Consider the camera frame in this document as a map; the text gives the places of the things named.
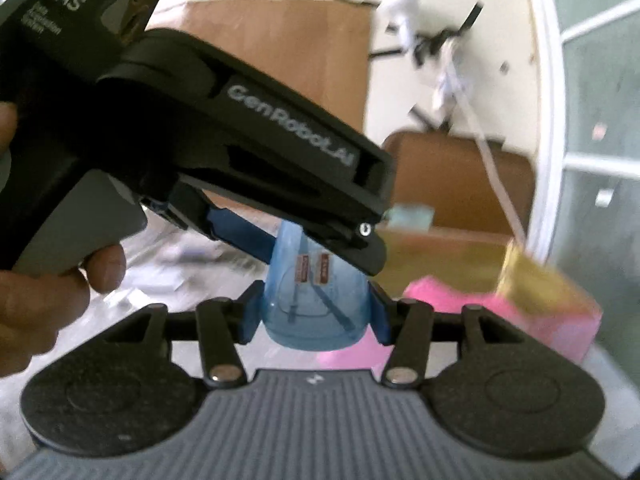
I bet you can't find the wood pattern board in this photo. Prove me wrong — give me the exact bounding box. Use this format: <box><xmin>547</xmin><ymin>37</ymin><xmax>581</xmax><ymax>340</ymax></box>
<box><xmin>149</xmin><ymin>0</ymin><xmax>373</xmax><ymax>131</ymax></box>

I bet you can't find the person's left hand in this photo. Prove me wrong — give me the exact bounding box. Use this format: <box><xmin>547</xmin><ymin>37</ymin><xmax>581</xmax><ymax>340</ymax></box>
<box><xmin>0</xmin><ymin>102</ymin><xmax>127</xmax><ymax>378</ymax></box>

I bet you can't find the teal plastic cup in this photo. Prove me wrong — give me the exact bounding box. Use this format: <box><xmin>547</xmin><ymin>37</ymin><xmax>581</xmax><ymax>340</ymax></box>
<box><xmin>386</xmin><ymin>204</ymin><xmax>434</xmax><ymax>231</ymax></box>

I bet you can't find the brown chair back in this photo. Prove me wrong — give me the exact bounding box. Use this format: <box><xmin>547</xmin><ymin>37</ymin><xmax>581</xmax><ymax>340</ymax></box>
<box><xmin>383</xmin><ymin>129</ymin><xmax>513</xmax><ymax>235</ymax></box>

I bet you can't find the blue transparent plastic case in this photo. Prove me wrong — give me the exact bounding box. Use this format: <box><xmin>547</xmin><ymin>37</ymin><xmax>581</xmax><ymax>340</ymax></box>
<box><xmin>260</xmin><ymin>221</ymin><xmax>370</xmax><ymax>352</ymax></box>

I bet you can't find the white power cable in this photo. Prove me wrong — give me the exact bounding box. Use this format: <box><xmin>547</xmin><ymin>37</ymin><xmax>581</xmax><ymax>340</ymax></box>
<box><xmin>439</xmin><ymin>39</ymin><xmax>528</xmax><ymax>246</ymax></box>

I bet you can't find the pink tin box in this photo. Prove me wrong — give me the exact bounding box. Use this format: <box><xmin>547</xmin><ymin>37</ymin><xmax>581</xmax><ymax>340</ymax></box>
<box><xmin>319</xmin><ymin>226</ymin><xmax>604</xmax><ymax>376</ymax></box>

